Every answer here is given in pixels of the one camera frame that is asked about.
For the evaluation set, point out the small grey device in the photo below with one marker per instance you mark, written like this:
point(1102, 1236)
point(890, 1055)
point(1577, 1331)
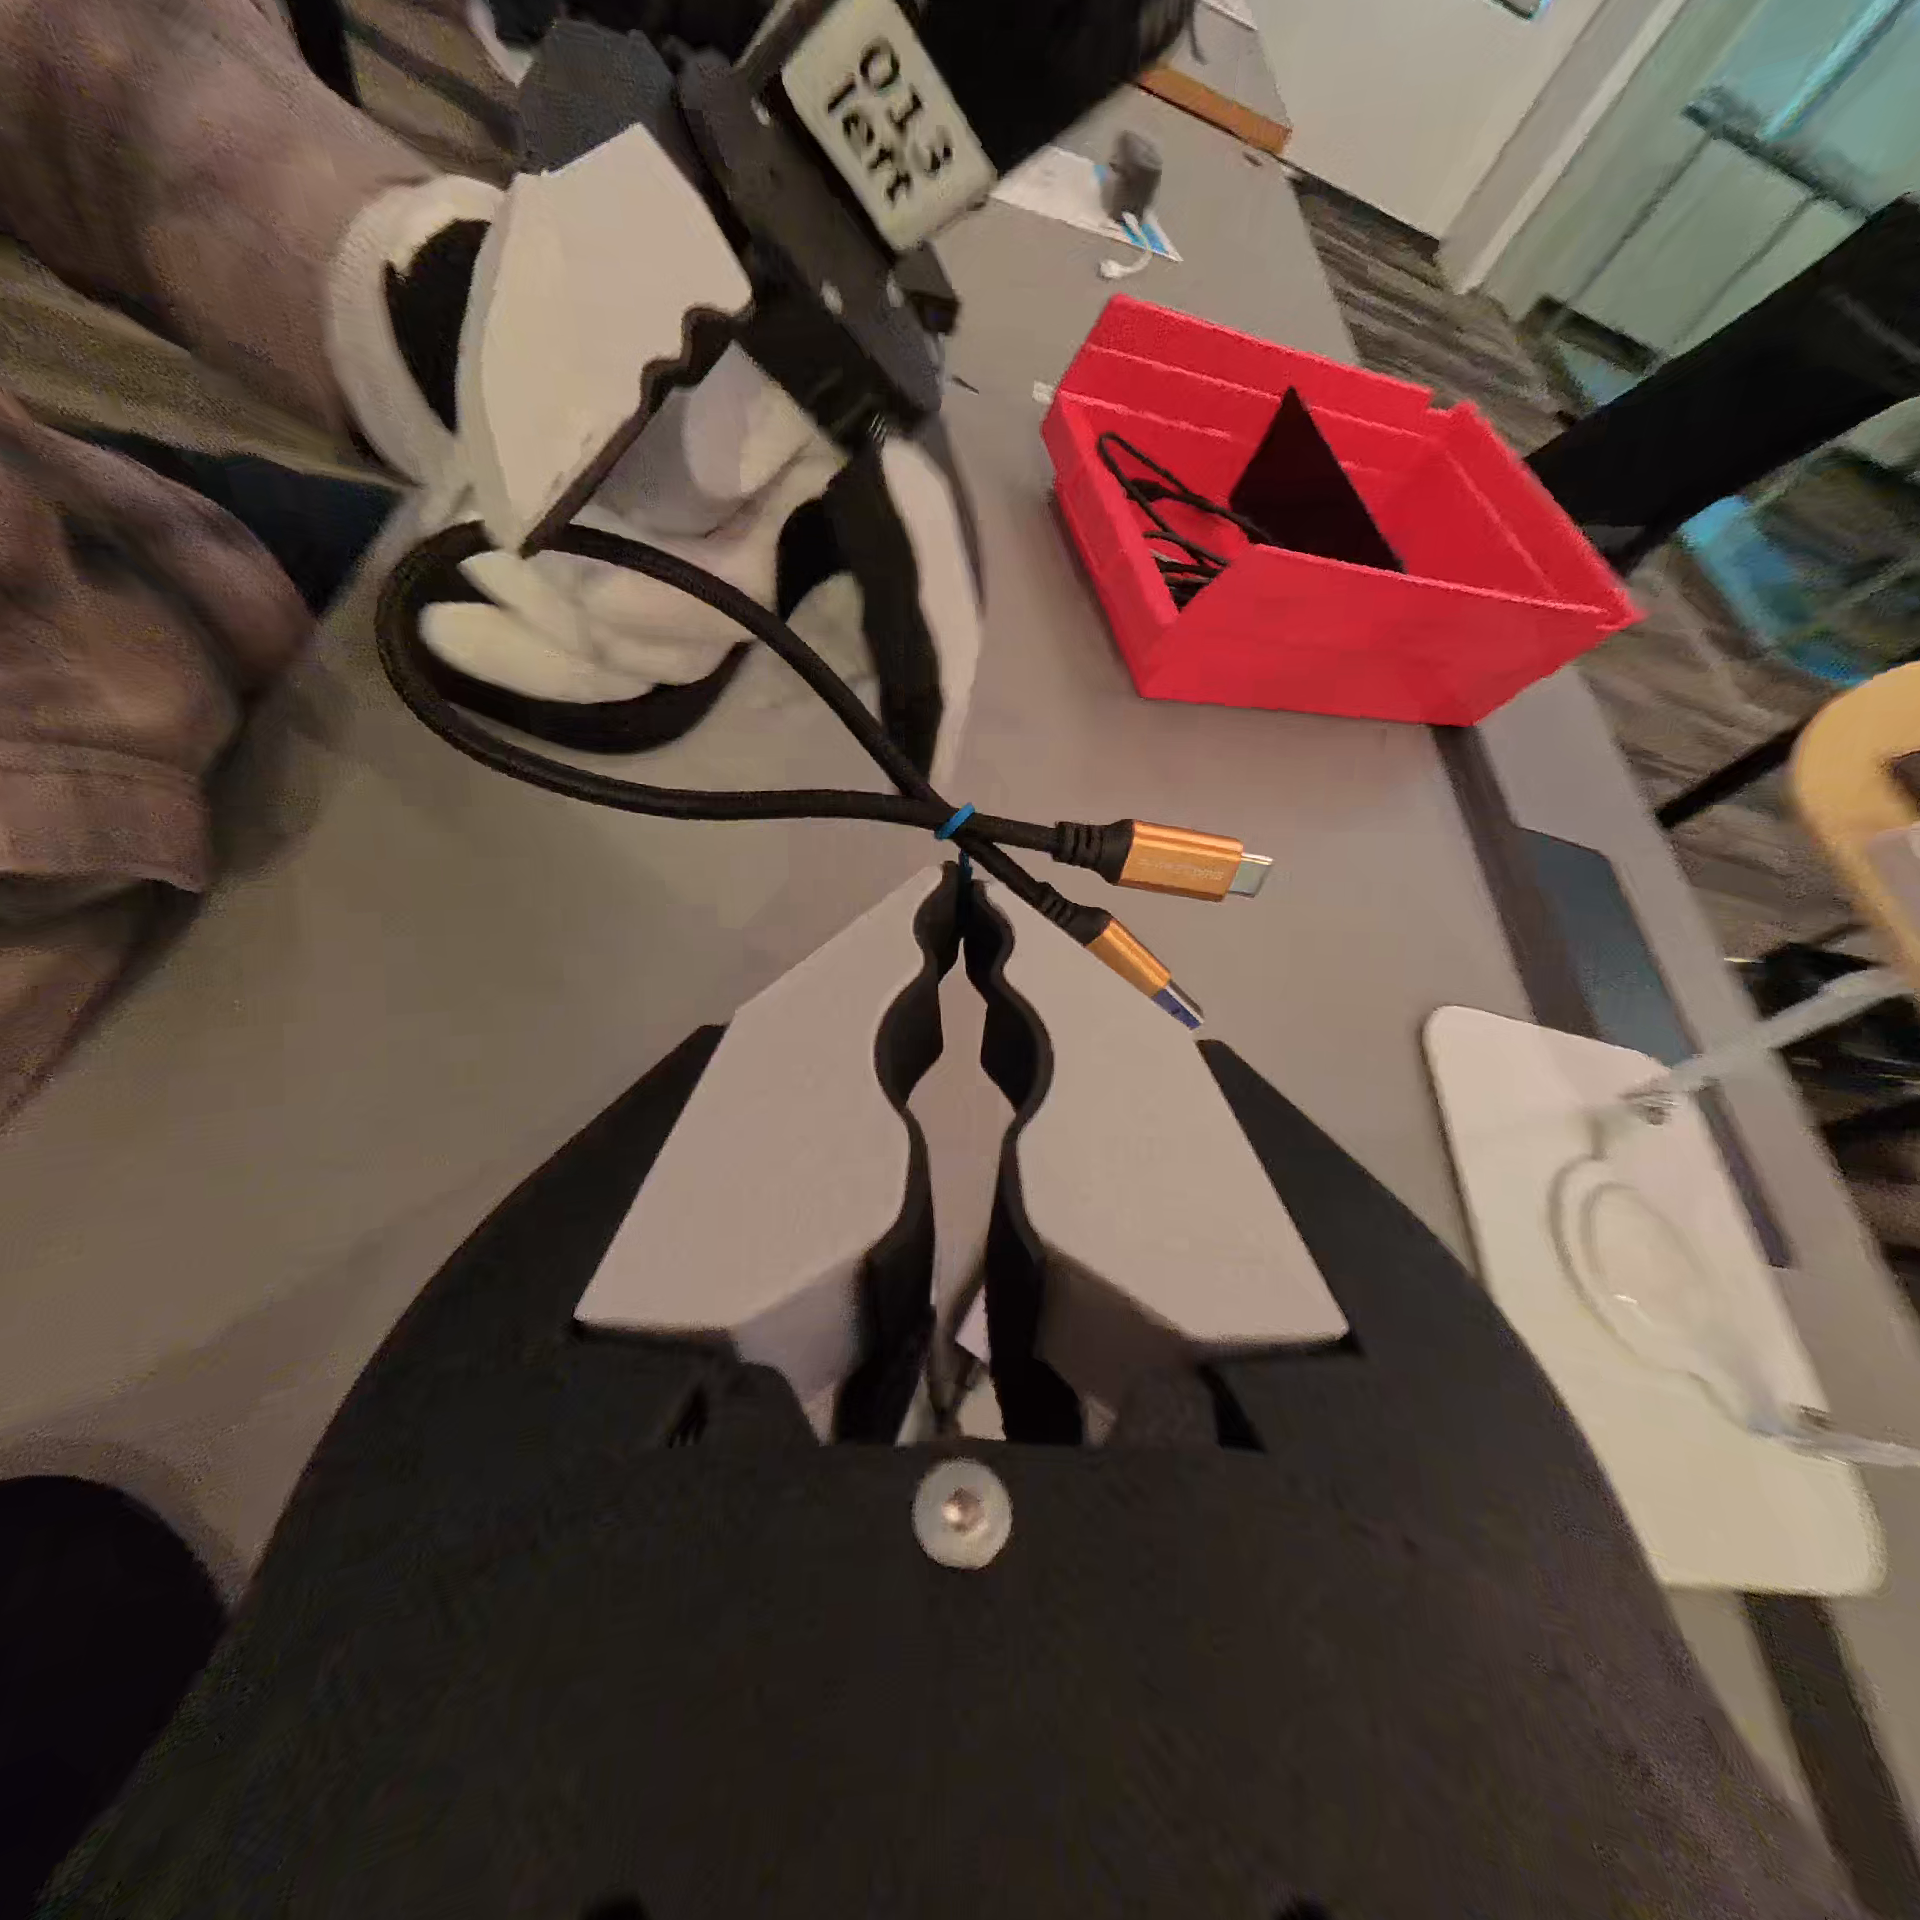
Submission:
point(1134, 174)

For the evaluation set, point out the person's plaid shirt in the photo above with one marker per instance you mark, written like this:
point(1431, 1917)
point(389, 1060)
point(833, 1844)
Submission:
point(105, 675)

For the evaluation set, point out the blue twist tie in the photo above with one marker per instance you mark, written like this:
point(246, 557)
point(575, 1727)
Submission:
point(955, 820)

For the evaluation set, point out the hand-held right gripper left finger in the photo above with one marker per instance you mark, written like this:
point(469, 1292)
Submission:
point(783, 1172)

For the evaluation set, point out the grey usb hub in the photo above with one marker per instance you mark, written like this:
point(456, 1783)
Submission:
point(972, 1338)

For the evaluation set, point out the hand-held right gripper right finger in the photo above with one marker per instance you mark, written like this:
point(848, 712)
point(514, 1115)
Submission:
point(1169, 1172)

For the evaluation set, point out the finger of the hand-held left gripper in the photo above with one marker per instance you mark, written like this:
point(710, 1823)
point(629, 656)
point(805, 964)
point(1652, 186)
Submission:
point(598, 302)

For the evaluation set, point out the red storage bin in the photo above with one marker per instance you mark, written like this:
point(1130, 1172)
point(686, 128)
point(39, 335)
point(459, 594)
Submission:
point(1351, 646)

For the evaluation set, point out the white adjustable stand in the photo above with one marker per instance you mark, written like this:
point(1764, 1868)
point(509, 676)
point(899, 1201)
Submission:
point(1576, 1201)

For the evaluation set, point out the person's left hand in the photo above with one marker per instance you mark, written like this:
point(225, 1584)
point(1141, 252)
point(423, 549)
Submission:
point(632, 633)

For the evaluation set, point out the person's left forearm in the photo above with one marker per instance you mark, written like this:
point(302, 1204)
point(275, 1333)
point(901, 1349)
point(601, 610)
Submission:
point(182, 182)

